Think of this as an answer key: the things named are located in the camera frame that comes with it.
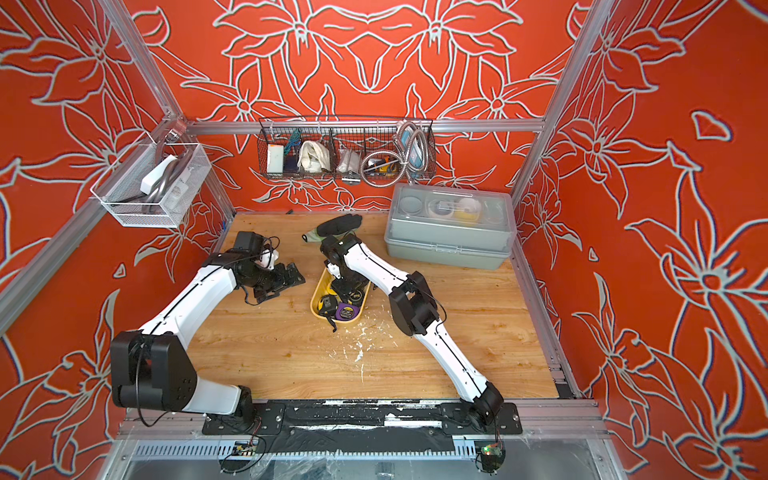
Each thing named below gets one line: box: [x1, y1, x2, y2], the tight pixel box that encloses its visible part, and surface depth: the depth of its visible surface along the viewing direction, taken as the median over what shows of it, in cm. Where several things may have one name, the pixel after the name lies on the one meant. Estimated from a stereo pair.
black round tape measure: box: [318, 295, 338, 323], surface depth 92 cm
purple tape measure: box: [335, 302, 360, 321], surface depth 91 cm
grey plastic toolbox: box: [385, 184, 517, 271], surface depth 97 cm
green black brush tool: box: [302, 214, 363, 243], surface depth 116 cm
